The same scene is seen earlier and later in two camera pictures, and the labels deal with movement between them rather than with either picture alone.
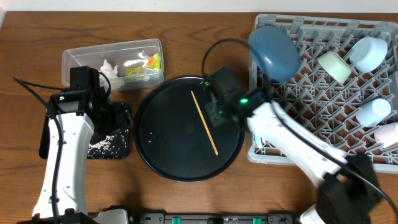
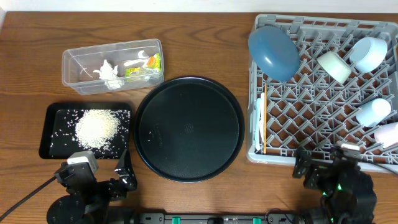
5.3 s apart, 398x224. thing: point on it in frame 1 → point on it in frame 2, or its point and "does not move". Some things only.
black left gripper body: [109, 125] → [111, 182]
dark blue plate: [275, 52] does not move
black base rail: [135, 218] does not move
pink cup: [387, 134] does not move
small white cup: [373, 112] does not move
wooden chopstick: [204, 122] → [265, 120]
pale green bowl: [334, 66] does not move
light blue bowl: [367, 54] does not move
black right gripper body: [216, 111] → [316, 178]
